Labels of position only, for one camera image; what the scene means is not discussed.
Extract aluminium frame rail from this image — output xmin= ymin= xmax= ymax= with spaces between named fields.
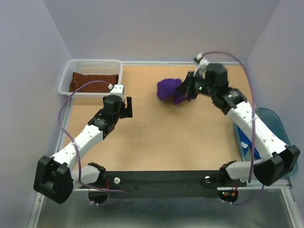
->
xmin=27 ymin=107 xmax=63 ymax=228

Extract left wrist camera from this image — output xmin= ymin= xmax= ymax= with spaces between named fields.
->
xmin=109 ymin=84 xmax=124 ymax=100

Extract purple towel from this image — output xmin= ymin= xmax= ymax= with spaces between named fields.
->
xmin=157 ymin=78 xmax=197 ymax=105

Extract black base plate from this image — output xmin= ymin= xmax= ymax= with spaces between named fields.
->
xmin=93 ymin=171 xmax=247 ymax=199

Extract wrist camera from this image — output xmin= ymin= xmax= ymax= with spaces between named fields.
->
xmin=109 ymin=84 xmax=124 ymax=100
xmin=193 ymin=53 xmax=209 ymax=76

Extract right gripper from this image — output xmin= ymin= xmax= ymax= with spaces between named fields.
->
xmin=174 ymin=71 xmax=216 ymax=98

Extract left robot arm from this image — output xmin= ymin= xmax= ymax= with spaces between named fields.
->
xmin=33 ymin=95 xmax=133 ymax=204

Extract brown towel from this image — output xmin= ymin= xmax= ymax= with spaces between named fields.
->
xmin=69 ymin=72 xmax=119 ymax=93

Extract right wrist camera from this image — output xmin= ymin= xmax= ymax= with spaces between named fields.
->
xmin=193 ymin=53 xmax=209 ymax=76

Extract white plastic mesh basket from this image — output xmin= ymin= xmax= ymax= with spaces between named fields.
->
xmin=58 ymin=59 xmax=123 ymax=99

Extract teal translucent plastic bin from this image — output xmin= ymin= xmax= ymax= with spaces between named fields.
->
xmin=227 ymin=108 xmax=290 ymax=180

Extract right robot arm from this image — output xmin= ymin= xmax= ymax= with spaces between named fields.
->
xmin=176 ymin=59 xmax=300 ymax=186

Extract blue towel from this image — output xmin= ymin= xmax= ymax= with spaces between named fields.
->
xmin=237 ymin=126 xmax=252 ymax=155

